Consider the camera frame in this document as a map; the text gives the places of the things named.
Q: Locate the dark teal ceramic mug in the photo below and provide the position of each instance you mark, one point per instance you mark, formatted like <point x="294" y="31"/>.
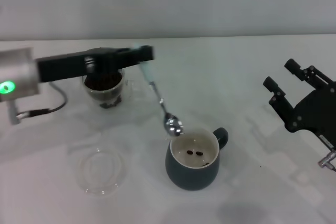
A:
<point x="191" y="179"/>

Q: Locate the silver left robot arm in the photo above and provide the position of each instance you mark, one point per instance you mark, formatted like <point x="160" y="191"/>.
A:
<point x="18" y="74"/>

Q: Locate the clear double-wall glass cup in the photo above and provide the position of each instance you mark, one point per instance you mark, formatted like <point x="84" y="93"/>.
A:
<point x="126" y="90"/>

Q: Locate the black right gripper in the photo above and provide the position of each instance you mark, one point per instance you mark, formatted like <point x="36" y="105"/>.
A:
<point x="317" y="111"/>

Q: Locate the coffee bean pile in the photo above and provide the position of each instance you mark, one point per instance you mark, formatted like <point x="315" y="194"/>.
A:
<point x="103" y="82"/>

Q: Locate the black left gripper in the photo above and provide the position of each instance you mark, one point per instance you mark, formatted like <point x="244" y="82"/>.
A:
<point x="71" y="66"/>

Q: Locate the clear glass saucer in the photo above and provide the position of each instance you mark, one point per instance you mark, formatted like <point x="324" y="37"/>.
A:
<point x="92" y="186"/>

